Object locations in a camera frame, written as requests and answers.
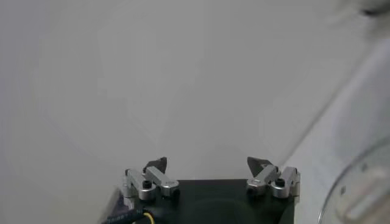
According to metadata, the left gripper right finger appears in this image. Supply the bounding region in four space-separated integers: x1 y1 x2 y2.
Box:
246 156 302 199

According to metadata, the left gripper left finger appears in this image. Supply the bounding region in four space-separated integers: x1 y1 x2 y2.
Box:
123 156 180 201

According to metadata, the glass pot lid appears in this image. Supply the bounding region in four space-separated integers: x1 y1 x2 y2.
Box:
316 133 390 224

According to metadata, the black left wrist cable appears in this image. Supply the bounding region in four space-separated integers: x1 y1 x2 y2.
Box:
100 206 153 224

